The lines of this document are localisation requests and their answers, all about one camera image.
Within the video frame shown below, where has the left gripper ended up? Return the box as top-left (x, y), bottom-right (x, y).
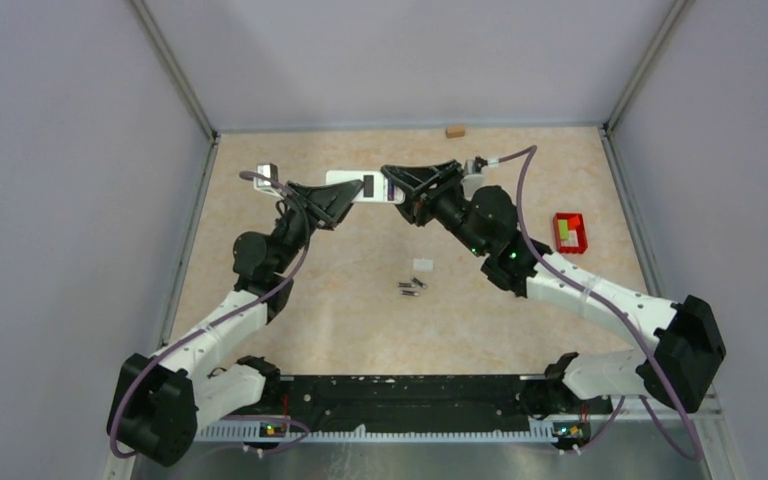
top-left (271, 179), bottom-right (364, 273)

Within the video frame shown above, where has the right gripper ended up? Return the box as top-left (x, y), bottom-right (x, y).
top-left (379, 162), bottom-right (488, 259)

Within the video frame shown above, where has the white remote control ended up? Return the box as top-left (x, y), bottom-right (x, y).
top-left (325, 170), bottom-right (406, 205)

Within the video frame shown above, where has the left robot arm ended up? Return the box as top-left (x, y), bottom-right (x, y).
top-left (107, 180), bottom-right (364, 466)

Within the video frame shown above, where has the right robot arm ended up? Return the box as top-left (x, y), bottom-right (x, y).
top-left (381, 161), bottom-right (726, 413)

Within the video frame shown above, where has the small wooden block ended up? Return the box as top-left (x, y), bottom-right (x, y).
top-left (444, 125), bottom-right (466, 139)

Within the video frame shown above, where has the white battery cover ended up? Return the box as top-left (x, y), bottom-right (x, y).
top-left (412, 258), bottom-right (434, 272)

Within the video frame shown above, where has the red plastic bin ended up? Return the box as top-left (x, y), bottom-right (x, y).
top-left (552, 212), bottom-right (589, 254)

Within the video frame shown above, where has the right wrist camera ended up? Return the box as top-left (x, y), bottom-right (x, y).
top-left (463, 156), bottom-right (489, 178)

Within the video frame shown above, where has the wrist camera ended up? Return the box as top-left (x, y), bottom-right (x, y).
top-left (463, 156), bottom-right (489, 178)
top-left (254, 163), bottom-right (280, 196)

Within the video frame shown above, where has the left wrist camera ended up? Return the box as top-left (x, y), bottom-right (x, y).
top-left (254, 163), bottom-right (280, 196)

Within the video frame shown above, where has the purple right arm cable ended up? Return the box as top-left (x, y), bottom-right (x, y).
top-left (486, 145), bottom-right (707, 462)

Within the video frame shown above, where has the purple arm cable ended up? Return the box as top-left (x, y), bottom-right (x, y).
top-left (108, 170), bottom-right (312, 460)
top-left (486, 145), bottom-right (707, 462)

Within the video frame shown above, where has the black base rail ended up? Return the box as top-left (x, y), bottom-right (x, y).
top-left (234, 374), bottom-right (614, 434)

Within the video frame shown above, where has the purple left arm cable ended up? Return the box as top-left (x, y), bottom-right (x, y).
top-left (108, 170), bottom-right (312, 460)

